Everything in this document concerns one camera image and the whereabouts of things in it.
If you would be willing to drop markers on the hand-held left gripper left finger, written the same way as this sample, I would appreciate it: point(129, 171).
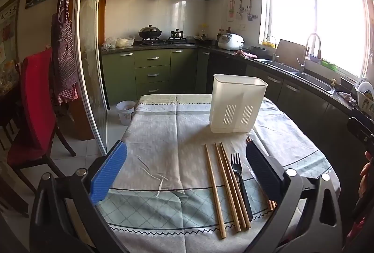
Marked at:
point(109, 171)

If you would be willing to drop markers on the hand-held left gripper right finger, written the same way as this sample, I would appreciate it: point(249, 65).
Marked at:
point(263, 168)

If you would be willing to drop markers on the black plastic fork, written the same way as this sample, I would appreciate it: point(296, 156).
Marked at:
point(236, 166)

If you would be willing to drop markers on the wooden chopstick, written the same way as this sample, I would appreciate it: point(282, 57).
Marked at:
point(248, 140)
point(274, 205)
point(214, 191)
point(225, 156)
point(241, 219)
point(227, 185)

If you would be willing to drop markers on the white plastic utensil holder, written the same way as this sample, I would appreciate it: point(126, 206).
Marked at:
point(233, 101)

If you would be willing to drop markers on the person's right hand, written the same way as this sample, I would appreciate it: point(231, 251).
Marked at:
point(367, 177)

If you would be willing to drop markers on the white dish rack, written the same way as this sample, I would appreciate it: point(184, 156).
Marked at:
point(363, 102)

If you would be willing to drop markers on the grey rag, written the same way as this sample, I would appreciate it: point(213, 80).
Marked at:
point(346, 96)

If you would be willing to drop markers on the white trash bin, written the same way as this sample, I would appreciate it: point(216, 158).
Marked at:
point(125, 115)

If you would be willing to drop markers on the steel double sink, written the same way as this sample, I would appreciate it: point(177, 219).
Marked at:
point(315, 82)

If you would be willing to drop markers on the green sponge tray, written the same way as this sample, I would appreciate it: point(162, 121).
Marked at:
point(329, 65)

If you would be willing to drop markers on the patterned grey green tablecloth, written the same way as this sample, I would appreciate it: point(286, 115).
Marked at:
point(169, 130)

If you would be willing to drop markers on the tall steel faucet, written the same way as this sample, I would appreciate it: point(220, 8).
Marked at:
point(304, 57)

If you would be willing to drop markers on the black built-in dishwasher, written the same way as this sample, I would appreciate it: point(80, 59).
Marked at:
point(225, 74)

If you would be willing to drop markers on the red covered wooden chair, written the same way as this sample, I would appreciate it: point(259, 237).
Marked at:
point(35, 101)

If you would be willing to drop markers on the green base cabinets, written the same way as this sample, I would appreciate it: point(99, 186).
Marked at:
point(152, 74)

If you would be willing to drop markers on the wooden cutting board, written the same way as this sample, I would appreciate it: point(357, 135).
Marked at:
point(289, 51)

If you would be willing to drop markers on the kitchen window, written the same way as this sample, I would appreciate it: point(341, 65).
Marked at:
point(336, 25)

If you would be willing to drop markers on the pink cloth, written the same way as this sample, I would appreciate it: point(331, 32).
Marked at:
point(245, 54)

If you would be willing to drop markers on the small steel faucet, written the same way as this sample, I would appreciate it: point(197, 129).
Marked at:
point(274, 51)

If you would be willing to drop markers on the red checkered apron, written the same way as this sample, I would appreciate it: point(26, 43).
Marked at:
point(62, 60)

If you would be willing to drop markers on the yellow sponge holder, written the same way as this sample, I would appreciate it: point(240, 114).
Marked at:
point(266, 43)

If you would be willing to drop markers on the printed white plastic bag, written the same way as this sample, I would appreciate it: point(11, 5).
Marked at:
point(109, 44)

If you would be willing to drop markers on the plain white plastic bag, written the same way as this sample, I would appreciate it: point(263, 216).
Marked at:
point(125, 42)

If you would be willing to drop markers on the white rice cooker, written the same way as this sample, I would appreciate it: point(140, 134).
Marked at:
point(229, 42)

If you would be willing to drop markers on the black gas stove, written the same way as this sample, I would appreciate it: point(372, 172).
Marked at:
point(163, 42)

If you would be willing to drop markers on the black wok with lid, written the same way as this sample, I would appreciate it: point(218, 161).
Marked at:
point(149, 33)

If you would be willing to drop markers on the frying pan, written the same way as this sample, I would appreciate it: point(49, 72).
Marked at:
point(203, 38)

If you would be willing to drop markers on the hanging spatula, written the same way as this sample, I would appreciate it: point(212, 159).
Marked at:
point(250, 12)

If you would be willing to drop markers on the hanging ladle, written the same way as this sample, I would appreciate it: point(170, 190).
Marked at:
point(240, 9)

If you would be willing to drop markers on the framed wall scroll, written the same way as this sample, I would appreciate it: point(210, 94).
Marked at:
point(10, 31)

